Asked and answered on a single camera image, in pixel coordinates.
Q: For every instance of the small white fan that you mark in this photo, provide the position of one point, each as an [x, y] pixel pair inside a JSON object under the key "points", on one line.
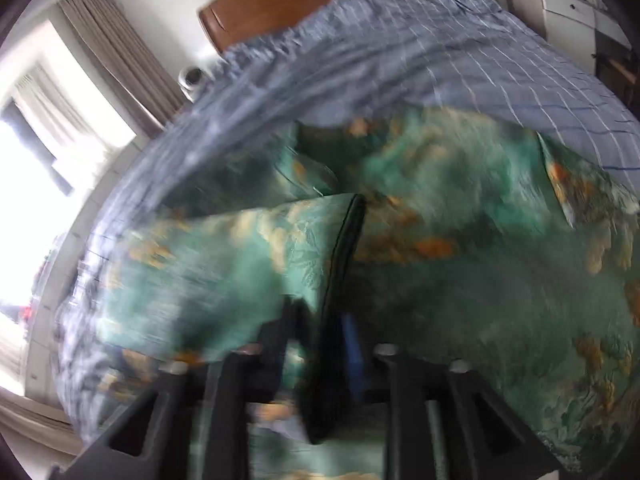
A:
{"points": [[192, 82]]}

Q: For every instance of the window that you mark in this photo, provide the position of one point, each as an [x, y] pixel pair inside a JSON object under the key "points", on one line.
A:
{"points": [[35, 155]]}

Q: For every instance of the wooden chair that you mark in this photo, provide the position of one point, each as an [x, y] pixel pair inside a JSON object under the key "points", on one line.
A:
{"points": [[617, 67]]}

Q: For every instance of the bed with blue checked duvet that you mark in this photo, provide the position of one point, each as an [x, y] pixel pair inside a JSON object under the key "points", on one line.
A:
{"points": [[375, 50]]}

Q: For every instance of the brown curtain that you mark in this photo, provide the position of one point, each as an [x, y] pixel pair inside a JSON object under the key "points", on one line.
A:
{"points": [[120, 55]]}

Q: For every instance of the white desk with drawers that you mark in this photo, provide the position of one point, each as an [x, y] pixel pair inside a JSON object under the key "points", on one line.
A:
{"points": [[565, 15]]}

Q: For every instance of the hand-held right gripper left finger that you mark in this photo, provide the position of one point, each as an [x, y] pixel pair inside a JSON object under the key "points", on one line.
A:
{"points": [[280, 345]]}

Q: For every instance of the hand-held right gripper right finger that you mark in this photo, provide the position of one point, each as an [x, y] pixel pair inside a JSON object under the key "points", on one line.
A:
{"points": [[352, 355]]}

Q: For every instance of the sheer white curtain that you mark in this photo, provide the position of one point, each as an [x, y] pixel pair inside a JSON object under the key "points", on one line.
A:
{"points": [[65, 110]]}

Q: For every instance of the green printed padded jacket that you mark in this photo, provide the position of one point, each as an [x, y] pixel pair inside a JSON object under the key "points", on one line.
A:
{"points": [[475, 285]]}

